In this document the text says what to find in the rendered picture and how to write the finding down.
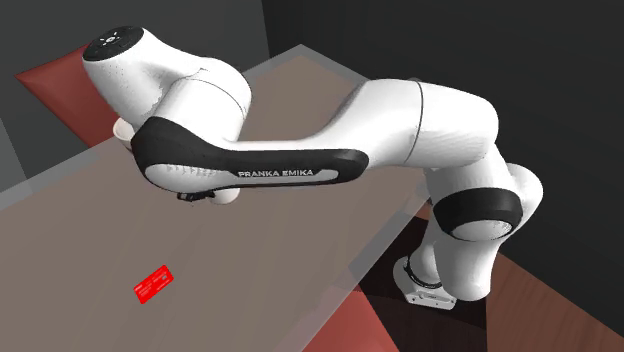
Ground red flat card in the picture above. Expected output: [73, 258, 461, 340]
[133, 264, 175, 305]

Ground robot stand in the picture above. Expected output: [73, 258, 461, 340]
[359, 214, 490, 352]

